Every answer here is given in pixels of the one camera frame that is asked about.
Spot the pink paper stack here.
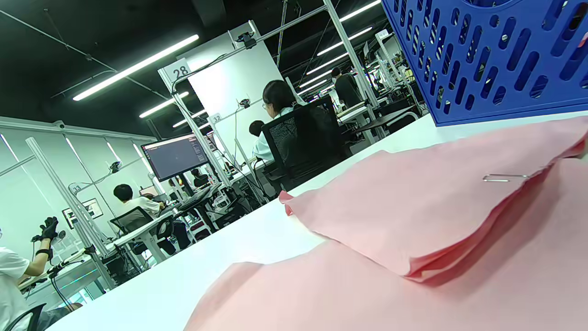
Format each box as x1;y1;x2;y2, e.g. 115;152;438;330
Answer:
183;158;588;331
279;116;588;282

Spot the silver paper clip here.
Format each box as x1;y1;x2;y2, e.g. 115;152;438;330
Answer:
482;173;532;183

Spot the black mesh office chair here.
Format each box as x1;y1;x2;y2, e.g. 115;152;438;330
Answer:
261;96;351;192

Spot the white partition panel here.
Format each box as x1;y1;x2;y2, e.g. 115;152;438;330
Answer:
177;21;294;152

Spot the brown side table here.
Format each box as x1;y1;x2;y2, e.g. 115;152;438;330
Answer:
354;106;417;134

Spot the ceiling light tube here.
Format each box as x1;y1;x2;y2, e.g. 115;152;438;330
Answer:
317;26;373;57
73;34;200;102
139;91;190;119
339;0;382;22
306;52;350;75
173;109;208;128

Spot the black computer monitor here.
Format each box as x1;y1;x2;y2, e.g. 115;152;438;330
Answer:
141;133;213;183

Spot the white numbered sign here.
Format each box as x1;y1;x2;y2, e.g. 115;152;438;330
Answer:
163;58;192;84

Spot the blue plastic file basket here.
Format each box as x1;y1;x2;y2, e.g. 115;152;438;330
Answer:
381;0;588;127

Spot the silver aluminium frame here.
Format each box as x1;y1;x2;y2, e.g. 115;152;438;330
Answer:
158;0;389;189

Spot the black frame camera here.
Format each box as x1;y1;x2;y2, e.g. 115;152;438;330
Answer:
237;31;258;50

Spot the framed wall picture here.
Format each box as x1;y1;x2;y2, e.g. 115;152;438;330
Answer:
62;198;104;229

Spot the silver aluminium post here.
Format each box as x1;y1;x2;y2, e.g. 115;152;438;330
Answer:
25;137;115;290

